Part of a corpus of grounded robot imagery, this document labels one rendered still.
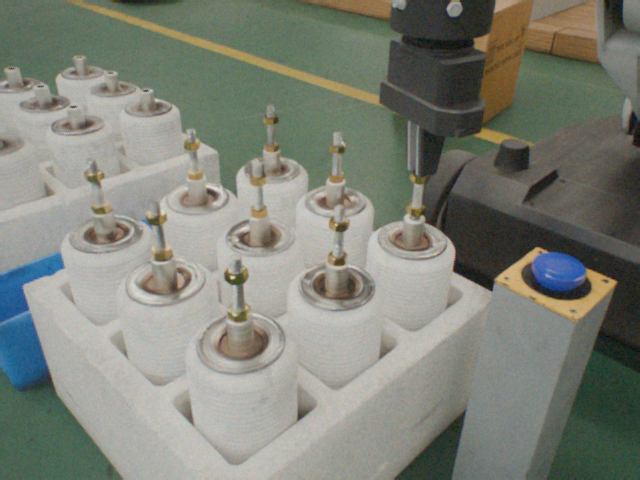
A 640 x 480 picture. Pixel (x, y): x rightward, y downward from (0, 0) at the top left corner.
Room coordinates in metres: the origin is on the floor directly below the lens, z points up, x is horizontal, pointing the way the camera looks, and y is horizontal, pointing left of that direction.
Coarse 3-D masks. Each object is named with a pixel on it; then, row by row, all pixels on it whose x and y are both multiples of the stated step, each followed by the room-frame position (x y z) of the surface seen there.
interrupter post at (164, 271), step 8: (152, 256) 0.45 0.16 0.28; (152, 264) 0.45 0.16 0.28; (160, 264) 0.44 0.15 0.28; (168, 264) 0.45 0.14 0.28; (160, 272) 0.44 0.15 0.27; (168, 272) 0.45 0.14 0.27; (176, 272) 0.46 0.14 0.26; (160, 280) 0.44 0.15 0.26; (168, 280) 0.44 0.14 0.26; (176, 280) 0.45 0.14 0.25; (160, 288) 0.44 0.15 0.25; (168, 288) 0.44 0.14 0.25
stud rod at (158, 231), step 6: (150, 204) 0.45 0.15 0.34; (156, 204) 0.45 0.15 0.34; (150, 210) 0.45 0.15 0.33; (156, 210) 0.45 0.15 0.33; (156, 228) 0.45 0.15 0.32; (162, 228) 0.45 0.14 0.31; (156, 234) 0.45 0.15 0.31; (162, 234) 0.45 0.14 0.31; (156, 240) 0.45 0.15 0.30; (162, 240) 0.45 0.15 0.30; (156, 246) 0.45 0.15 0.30; (162, 246) 0.45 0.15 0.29
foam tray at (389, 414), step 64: (64, 320) 0.48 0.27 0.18; (384, 320) 0.49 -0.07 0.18; (448, 320) 0.49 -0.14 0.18; (64, 384) 0.50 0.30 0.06; (128, 384) 0.39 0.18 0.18; (320, 384) 0.39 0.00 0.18; (384, 384) 0.40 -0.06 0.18; (448, 384) 0.48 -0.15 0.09; (128, 448) 0.39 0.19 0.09; (192, 448) 0.32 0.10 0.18; (320, 448) 0.33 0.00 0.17; (384, 448) 0.40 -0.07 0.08
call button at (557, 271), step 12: (552, 252) 0.40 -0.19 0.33; (540, 264) 0.39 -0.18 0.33; (552, 264) 0.39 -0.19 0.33; (564, 264) 0.39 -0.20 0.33; (576, 264) 0.39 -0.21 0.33; (540, 276) 0.38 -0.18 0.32; (552, 276) 0.37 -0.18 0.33; (564, 276) 0.37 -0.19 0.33; (576, 276) 0.37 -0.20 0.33; (552, 288) 0.37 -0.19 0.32; (564, 288) 0.37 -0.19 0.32
